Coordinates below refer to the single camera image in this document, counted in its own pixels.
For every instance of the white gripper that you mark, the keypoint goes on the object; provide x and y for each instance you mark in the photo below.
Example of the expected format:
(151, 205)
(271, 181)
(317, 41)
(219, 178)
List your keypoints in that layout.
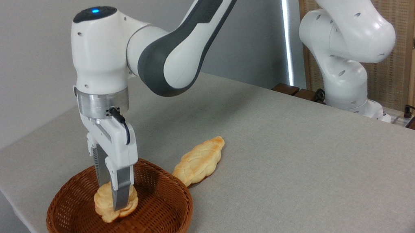
(121, 145)

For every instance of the round bread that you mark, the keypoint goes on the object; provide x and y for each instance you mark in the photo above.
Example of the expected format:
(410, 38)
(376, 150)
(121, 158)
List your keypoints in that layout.
(102, 208)

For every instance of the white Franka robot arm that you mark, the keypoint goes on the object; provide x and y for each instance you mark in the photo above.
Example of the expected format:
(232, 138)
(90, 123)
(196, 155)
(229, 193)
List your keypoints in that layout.
(347, 34)

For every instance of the long braided bread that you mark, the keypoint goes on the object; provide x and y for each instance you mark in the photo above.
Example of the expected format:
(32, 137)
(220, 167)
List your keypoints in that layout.
(199, 161)

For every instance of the dark wooden table edge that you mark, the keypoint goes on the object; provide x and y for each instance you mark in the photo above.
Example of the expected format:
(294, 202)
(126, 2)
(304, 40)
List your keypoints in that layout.
(290, 89)

